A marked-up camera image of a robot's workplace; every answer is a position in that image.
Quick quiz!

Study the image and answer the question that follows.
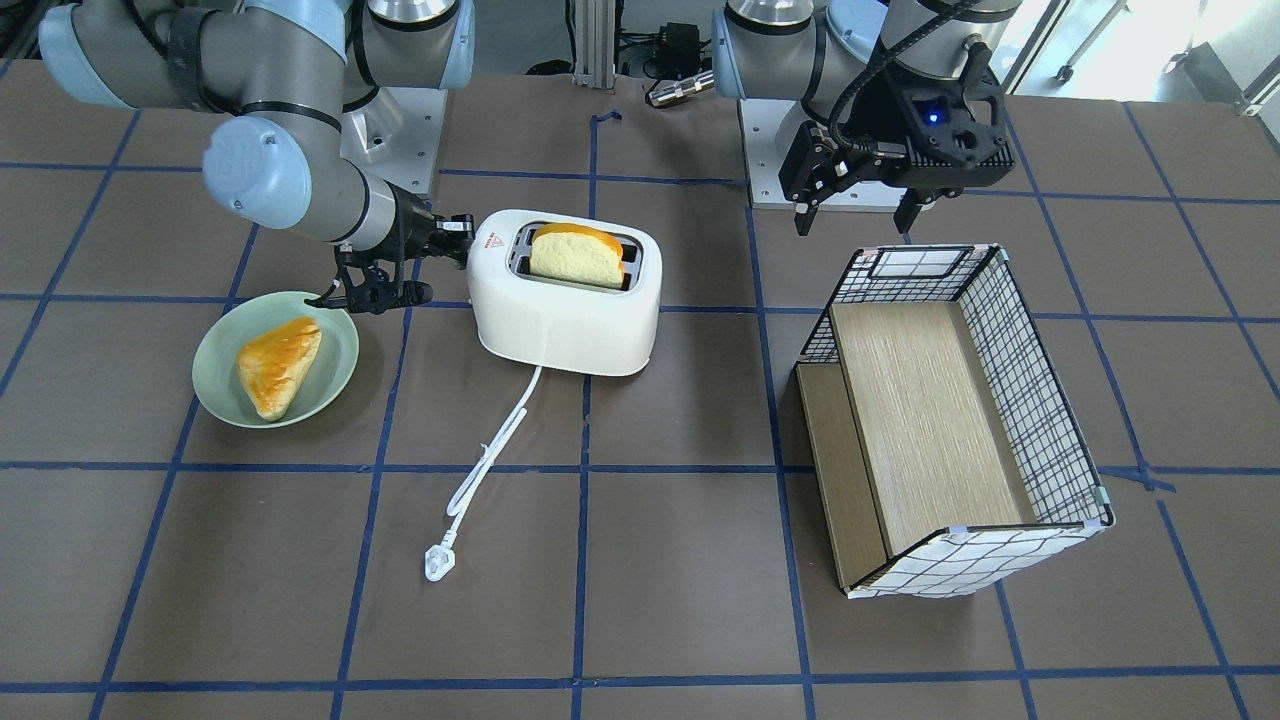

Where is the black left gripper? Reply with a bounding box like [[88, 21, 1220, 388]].
[[778, 76, 1016, 237]]

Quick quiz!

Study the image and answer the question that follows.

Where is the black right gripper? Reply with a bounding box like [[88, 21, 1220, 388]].
[[335, 188, 475, 315]]

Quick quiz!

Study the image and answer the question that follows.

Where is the white two-slot toaster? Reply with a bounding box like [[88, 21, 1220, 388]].
[[467, 209, 663, 377]]

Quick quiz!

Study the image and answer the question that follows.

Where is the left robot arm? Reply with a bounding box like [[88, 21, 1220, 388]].
[[645, 1, 1020, 236]]

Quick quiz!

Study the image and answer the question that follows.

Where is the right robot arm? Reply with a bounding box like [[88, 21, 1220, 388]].
[[38, 1, 475, 314]]

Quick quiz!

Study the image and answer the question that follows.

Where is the toast slice in toaster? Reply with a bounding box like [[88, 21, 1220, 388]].
[[529, 222, 625, 290]]

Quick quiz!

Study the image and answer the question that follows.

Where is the triangular bread on plate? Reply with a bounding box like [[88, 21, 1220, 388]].
[[236, 316, 323, 421]]

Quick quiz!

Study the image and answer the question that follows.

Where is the pale green plate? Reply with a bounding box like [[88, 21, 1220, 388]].
[[192, 291, 360, 427]]

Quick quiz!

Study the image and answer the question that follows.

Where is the black power adapter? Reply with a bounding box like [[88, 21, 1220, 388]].
[[654, 22, 701, 78]]

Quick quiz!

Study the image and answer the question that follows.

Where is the grid fabric wooden box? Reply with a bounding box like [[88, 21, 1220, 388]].
[[795, 245, 1115, 600]]

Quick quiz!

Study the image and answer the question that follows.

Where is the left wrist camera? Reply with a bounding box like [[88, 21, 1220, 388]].
[[893, 83, 1005, 149]]

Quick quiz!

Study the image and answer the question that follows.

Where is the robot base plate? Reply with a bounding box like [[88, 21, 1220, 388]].
[[340, 87, 449, 199], [739, 97, 913, 211]]

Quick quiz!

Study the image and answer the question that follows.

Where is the metal cable connector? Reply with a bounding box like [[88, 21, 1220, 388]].
[[645, 70, 716, 109]]

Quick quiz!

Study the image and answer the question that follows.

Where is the white toaster power cord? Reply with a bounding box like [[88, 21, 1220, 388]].
[[422, 364, 545, 583]]

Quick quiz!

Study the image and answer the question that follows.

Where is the aluminium frame post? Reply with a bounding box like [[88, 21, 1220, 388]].
[[566, 0, 621, 94]]

